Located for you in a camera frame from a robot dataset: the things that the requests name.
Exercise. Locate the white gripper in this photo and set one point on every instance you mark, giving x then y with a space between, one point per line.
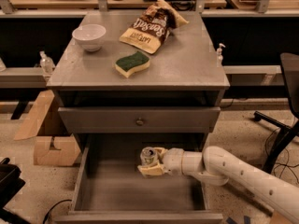
173 160

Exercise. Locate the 7up soda can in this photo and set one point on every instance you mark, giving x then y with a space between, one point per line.
148 156

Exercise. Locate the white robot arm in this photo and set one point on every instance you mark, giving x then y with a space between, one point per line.
216 166

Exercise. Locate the open grey middle drawer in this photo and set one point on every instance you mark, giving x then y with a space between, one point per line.
110 189

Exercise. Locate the grey drawer cabinet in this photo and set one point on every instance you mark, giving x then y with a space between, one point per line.
120 94

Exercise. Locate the closed drawer with knob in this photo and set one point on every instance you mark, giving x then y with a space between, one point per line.
139 119

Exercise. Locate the cardboard box on floor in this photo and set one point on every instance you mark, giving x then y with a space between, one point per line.
53 145

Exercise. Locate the green yellow sponge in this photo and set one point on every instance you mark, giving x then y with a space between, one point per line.
132 63

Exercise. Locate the white pump bottle right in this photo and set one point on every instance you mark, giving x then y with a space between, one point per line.
219 50

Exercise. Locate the brown chip bag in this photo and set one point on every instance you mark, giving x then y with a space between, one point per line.
153 27

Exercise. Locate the cardboard piece bottom right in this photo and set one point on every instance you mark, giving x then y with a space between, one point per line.
277 218

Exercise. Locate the white ceramic bowl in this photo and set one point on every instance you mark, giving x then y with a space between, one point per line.
90 36

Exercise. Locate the clear sanitizer bottle left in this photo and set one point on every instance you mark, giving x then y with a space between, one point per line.
46 63

